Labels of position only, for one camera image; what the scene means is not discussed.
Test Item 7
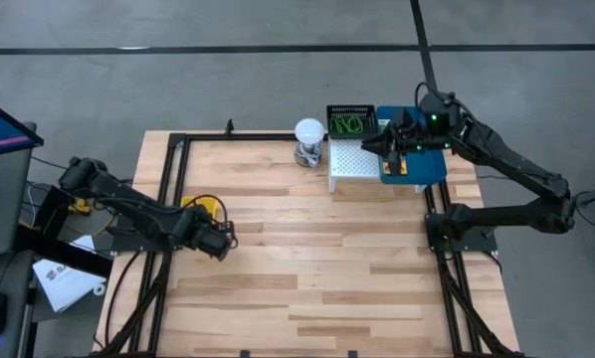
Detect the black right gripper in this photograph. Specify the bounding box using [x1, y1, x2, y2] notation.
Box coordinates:
[360, 123, 451, 175]

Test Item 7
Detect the yellow plastic basket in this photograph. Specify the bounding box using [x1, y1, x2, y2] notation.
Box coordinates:
[179, 195, 220, 223]

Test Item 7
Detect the black mesh basket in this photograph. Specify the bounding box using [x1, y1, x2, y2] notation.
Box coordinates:
[325, 103, 378, 141]

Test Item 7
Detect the teal plastic tray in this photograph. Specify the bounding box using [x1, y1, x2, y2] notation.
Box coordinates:
[375, 104, 450, 186]

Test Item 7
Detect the black desk leg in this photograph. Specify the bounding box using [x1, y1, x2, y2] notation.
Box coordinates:
[13, 223, 114, 279]

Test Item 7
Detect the dark grey desk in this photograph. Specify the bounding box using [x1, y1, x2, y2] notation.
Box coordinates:
[0, 248, 36, 358]

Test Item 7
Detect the white perforated shelf riser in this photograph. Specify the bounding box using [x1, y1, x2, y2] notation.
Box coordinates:
[328, 134, 428, 195]

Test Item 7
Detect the white bulb table lamp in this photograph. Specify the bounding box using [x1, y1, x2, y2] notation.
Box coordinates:
[294, 117, 326, 168]

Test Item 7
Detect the white paper sheet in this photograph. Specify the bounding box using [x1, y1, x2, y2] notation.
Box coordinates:
[31, 235, 107, 314]

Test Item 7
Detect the black box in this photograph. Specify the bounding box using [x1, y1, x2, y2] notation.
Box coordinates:
[32, 184, 76, 240]

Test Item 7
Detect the white lamp power cord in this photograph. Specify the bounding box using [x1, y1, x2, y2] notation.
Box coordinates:
[295, 148, 324, 168]

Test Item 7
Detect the black aluminium table frame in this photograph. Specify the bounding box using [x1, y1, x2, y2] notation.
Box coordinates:
[92, 117, 525, 358]

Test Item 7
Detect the yellow cable connector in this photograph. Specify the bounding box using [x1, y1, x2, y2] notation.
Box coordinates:
[67, 196, 93, 217]

